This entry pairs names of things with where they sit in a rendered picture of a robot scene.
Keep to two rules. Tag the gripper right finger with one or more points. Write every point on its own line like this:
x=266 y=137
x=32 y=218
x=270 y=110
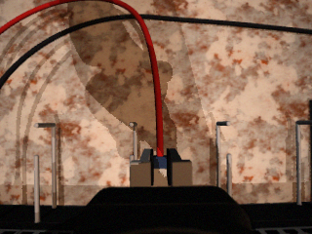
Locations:
x=179 y=172

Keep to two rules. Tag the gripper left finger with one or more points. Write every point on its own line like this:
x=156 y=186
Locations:
x=142 y=170

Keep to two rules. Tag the red patch cord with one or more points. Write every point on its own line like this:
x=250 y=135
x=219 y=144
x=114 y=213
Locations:
x=151 y=52

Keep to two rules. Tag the dark grey metal rack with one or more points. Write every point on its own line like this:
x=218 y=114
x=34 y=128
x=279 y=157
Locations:
x=266 y=218

